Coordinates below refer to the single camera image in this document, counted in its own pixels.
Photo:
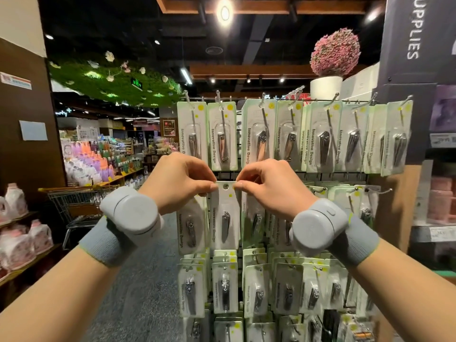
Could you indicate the dark hanging aisle sign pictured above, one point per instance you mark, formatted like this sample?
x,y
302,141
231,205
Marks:
x,y
420,39

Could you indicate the rows of hung nail clipper packs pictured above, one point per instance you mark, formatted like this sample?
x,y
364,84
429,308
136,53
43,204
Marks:
x,y
320,135

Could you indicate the green hanging ceiling decor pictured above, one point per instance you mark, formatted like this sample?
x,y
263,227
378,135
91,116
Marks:
x,y
114,82

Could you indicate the pink flowers in white pot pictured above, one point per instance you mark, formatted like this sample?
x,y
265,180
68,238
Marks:
x,y
335,53

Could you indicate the row of pastel laundry bottles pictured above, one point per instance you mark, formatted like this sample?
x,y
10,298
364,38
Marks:
x,y
92,164

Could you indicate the grey wrist tracker band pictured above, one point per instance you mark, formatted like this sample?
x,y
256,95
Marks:
x,y
132,210
320,224

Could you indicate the white carded nail clipper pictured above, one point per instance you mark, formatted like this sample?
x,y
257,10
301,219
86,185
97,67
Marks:
x,y
226,228

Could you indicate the wooden pillar panel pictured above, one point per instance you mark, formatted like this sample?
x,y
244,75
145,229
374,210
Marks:
x,y
28,160

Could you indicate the empty silver shopping cart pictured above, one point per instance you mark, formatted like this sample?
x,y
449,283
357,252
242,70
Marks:
x,y
71,206

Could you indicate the purple boxed appliance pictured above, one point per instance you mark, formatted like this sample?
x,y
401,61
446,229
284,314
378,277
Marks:
x,y
443,110

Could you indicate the wooden ceiling frame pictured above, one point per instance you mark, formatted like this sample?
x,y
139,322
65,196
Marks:
x,y
271,5

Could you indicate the person's left forearm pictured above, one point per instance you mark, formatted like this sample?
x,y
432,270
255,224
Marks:
x,y
50,299

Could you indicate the person's right hand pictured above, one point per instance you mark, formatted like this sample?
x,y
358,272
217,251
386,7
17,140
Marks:
x,y
278,185

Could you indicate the round ceiling lamp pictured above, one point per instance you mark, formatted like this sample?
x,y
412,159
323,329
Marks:
x,y
224,12

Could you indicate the grey kitchenware shelf unit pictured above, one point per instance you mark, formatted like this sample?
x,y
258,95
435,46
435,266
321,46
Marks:
x,y
434,235

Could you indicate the person's left hand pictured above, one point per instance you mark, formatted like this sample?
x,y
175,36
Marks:
x,y
174,181

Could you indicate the wooden post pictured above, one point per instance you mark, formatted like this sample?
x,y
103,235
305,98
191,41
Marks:
x,y
399,210

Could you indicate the pink ceramic mug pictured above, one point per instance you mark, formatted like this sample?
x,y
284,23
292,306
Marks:
x,y
442,199

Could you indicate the wooden detergent shelf unit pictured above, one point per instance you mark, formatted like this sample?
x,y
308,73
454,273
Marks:
x,y
28,270

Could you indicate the distant goods display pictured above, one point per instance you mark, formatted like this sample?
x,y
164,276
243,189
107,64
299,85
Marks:
x,y
162,142

